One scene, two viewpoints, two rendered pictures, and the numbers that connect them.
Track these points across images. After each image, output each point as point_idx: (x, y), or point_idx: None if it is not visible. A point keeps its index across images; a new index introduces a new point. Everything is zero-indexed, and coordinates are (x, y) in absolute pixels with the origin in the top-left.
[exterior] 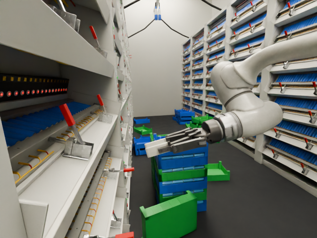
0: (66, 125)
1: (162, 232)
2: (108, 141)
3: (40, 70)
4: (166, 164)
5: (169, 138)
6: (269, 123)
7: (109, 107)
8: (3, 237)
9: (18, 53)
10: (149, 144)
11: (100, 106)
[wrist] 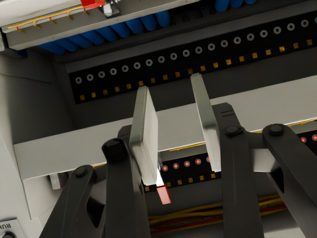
0: (300, 132)
1: None
2: (184, 106)
3: (169, 188)
4: None
5: (144, 197)
6: None
7: (43, 188)
8: None
9: (216, 193)
10: (156, 124)
11: (66, 178)
